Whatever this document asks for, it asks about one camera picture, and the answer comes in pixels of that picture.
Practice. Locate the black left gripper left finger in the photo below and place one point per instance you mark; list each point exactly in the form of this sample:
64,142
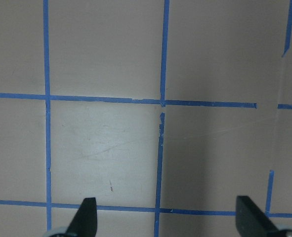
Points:
84,223

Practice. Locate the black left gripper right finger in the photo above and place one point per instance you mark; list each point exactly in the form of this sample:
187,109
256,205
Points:
252,222

